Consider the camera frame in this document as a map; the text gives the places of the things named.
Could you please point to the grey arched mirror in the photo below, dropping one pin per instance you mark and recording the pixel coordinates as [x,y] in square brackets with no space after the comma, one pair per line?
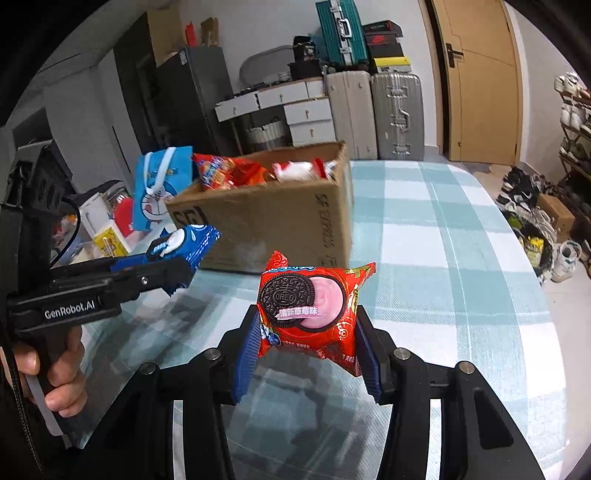
[268,57]

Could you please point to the group of racked shoes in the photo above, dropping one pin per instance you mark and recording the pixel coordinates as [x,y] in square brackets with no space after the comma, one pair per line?
[575,115]

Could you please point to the dark grey refrigerator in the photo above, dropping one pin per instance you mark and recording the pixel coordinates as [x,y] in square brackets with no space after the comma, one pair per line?
[194,97]

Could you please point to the grey and white laundry basket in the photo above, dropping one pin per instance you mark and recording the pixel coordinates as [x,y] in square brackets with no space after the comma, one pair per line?
[265,136]

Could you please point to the brown cardboard box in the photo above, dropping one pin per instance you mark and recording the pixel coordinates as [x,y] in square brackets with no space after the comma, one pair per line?
[258,221]

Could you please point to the beige suitcase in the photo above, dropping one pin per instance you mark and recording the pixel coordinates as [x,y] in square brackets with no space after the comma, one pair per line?
[351,115]

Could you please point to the silver and red snack bag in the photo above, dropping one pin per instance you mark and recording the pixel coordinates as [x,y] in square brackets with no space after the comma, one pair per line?
[298,170]

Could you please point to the white dresser with drawers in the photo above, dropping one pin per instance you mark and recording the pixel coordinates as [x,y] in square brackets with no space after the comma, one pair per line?
[300,110]

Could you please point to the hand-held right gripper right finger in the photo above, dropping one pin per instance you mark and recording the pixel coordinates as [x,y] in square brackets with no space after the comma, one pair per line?
[369,360]

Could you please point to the yellow and black shoe box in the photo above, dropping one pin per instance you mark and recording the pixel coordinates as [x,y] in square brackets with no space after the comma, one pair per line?
[391,64]

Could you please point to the red paper bag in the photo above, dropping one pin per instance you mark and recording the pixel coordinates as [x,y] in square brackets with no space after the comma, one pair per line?
[125,217]

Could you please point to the teal suitcase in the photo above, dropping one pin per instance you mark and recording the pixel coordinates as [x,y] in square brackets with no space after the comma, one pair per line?
[341,32]

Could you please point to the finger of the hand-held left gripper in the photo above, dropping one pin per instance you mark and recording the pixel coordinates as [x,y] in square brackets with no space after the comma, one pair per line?
[134,263]
[152,279]

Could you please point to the small cardboard box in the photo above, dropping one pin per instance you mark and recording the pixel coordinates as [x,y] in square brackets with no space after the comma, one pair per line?
[556,217]

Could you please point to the blue cookie packet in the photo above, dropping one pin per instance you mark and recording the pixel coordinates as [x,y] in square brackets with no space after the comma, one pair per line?
[184,242]

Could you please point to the person's left hand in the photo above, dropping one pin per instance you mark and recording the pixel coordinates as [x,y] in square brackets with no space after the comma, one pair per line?
[69,369]

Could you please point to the red pink-cream cookie packet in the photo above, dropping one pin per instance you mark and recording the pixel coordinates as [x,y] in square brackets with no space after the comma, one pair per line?
[309,300]

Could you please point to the silver suitcase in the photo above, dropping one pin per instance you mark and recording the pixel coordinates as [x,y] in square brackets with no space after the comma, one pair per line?
[397,115]

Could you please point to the black and red shoe box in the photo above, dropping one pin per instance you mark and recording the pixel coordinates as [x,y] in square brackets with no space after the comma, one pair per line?
[382,27]

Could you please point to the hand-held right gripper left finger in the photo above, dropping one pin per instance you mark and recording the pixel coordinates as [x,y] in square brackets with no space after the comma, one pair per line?
[247,355]

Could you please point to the black bag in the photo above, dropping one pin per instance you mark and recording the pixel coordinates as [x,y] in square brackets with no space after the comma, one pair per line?
[307,55]

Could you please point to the shoe rack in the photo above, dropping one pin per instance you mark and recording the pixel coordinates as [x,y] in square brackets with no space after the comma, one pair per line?
[565,138]

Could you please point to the pair of white sneakers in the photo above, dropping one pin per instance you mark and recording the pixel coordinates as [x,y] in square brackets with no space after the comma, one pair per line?
[568,258]

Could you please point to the pile of dark shoes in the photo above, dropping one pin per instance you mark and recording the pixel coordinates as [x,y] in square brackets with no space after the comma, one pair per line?
[521,189]

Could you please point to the wooden door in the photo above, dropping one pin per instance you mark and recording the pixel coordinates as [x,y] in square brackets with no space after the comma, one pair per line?
[485,92]

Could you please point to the blue cartoon tote bag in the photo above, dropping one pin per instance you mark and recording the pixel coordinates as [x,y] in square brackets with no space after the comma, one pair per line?
[159,194]

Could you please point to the flat brown cardboard carton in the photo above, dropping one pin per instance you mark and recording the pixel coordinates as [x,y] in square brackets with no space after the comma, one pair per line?
[166,37]

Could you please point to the red blue-logo cookie packet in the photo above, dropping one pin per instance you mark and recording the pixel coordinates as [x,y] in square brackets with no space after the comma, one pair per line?
[226,173]

